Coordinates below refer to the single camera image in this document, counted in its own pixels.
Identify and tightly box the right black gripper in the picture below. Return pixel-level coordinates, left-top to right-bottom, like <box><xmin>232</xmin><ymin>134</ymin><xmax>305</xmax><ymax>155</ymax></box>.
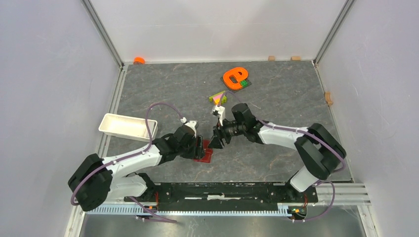
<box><xmin>208</xmin><ymin>117</ymin><xmax>246</xmax><ymax>150</ymax></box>

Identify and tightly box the red card holder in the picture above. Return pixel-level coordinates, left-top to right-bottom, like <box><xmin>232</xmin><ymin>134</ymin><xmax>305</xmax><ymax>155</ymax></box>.
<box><xmin>193</xmin><ymin>139</ymin><xmax>213</xmax><ymax>163</ymax></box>

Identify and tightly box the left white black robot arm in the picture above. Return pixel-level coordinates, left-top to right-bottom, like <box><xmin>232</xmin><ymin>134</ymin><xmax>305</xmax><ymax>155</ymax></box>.
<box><xmin>68</xmin><ymin>125</ymin><xmax>205</xmax><ymax>212</ymax></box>

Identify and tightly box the colourful toy brick stack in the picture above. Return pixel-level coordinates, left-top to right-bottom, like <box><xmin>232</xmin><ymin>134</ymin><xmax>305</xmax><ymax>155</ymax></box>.
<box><xmin>209</xmin><ymin>91</ymin><xmax>227</xmax><ymax>105</ymax></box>

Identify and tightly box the green toy brick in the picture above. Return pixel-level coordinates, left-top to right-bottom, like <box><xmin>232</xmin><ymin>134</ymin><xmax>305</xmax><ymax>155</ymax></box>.
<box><xmin>240</xmin><ymin>80</ymin><xmax>249</xmax><ymax>88</ymax></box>

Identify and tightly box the orange e-shaped block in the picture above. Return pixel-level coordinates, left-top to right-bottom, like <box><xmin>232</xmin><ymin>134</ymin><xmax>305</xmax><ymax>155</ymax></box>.
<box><xmin>221</xmin><ymin>67</ymin><xmax>250</xmax><ymax>92</ymax></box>

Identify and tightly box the white plastic tray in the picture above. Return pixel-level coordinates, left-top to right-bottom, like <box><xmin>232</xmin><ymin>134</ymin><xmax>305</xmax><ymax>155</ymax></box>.
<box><xmin>98</xmin><ymin>113</ymin><xmax>150</xmax><ymax>142</ymax></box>

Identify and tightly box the orange round cap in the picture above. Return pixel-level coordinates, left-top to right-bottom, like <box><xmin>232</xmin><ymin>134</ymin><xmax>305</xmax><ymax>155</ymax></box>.
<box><xmin>133</xmin><ymin>57</ymin><xmax>145</xmax><ymax>65</ymax></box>

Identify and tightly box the curved wooden piece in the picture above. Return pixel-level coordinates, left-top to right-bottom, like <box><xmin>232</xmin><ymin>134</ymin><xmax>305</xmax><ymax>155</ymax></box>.
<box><xmin>324</xmin><ymin>91</ymin><xmax>334</xmax><ymax>106</ymax></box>

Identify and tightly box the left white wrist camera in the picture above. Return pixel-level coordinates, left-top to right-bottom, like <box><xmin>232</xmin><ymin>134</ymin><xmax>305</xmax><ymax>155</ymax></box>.
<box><xmin>180</xmin><ymin>117</ymin><xmax>199</xmax><ymax>137</ymax></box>

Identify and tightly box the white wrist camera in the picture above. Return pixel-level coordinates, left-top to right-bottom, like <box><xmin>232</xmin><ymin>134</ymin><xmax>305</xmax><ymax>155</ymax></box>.
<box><xmin>211</xmin><ymin>105</ymin><xmax>225</xmax><ymax>126</ymax></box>
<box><xmin>180</xmin><ymin>117</ymin><xmax>199</xmax><ymax>137</ymax></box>

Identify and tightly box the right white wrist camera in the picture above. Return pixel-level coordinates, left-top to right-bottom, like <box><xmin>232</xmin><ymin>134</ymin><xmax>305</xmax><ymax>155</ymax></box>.
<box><xmin>211</xmin><ymin>105</ymin><xmax>225</xmax><ymax>126</ymax></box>

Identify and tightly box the dark square base plate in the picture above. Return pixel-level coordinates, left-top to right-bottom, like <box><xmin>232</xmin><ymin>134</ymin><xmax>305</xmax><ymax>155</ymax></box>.
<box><xmin>220</xmin><ymin>77</ymin><xmax>252</xmax><ymax>93</ymax></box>

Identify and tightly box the grey cable duct comb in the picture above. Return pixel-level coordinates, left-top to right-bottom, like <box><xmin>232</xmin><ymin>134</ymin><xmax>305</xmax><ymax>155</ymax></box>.
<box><xmin>87</xmin><ymin>203</ymin><xmax>291</xmax><ymax>217</ymax></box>

